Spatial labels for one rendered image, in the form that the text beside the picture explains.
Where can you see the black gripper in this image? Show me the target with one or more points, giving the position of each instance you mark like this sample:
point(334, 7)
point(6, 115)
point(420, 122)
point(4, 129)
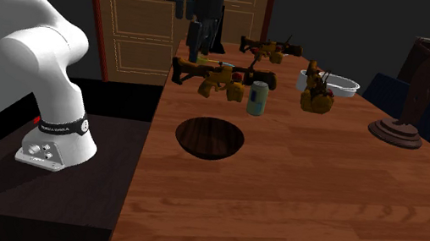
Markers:
point(208, 7)

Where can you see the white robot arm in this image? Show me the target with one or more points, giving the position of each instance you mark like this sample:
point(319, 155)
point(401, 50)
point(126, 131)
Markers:
point(20, 48)

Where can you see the black upright object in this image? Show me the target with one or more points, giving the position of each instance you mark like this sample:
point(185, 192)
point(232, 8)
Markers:
point(221, 37)

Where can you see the green and blue pen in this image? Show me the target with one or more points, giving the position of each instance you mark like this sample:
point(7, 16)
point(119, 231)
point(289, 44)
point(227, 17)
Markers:
point(216, 61)

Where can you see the large yellow brown toy gun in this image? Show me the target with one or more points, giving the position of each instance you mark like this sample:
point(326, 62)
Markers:
point(216, 79)

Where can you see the brown panelled door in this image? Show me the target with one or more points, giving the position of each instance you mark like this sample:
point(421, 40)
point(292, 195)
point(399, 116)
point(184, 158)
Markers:
point(140, 23)

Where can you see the pale green drink can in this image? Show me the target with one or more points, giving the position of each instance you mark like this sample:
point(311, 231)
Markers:
point(257, 100)

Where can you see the dark wooden bowl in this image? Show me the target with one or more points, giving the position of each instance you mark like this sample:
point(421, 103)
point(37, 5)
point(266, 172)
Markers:
point(209, 138)

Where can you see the upright yellow brown toy gun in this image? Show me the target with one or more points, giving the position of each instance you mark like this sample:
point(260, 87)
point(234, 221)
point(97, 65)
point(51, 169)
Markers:
point(317, 96)

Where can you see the white bowl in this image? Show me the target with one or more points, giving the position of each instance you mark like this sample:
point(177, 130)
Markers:
point(344, 87)

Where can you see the wooden table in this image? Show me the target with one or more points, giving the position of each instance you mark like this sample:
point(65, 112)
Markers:
point(293, 188)

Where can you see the blue chair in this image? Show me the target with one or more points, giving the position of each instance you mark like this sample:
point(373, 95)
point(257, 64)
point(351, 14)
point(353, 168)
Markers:
point(385, 92)

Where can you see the dark robot stand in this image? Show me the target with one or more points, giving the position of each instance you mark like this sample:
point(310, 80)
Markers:
point(75, 201)

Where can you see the brown figure statue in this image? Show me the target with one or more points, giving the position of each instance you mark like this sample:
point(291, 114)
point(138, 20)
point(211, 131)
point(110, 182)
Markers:
point(429, 73)

